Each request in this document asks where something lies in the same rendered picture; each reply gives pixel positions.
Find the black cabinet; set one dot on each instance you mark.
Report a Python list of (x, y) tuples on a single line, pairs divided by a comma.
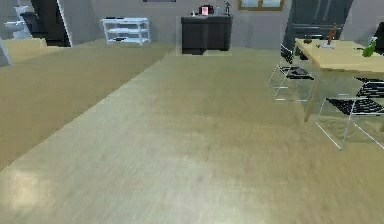
[(206, 34)]

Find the pink framed box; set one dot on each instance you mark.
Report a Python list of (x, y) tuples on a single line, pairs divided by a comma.
[(205, 10)]

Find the white shelf unit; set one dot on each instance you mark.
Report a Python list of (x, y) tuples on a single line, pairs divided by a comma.
[(126, 30)]

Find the dark small statue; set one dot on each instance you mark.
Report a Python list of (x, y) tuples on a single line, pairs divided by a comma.
[(227, 7)]

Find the wooden framed window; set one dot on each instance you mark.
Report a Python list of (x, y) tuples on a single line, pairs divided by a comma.
[(260, 4)]

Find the dark grey room door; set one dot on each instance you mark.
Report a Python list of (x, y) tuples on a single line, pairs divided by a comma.
[(315, 20)]

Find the light wooden table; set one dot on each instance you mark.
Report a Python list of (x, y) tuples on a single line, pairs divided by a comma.
[(340, 56)]

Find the brown figurine statue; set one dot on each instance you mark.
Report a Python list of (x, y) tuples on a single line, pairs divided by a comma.
[(330, 36)]

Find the black open room door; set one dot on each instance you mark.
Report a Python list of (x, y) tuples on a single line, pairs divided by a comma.
[(50, 21)]

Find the green spray bottle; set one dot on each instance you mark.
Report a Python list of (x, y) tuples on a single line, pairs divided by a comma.
[(370, 49)]

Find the dark framed wall picture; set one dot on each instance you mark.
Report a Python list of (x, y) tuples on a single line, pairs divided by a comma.
[(159, 0)]

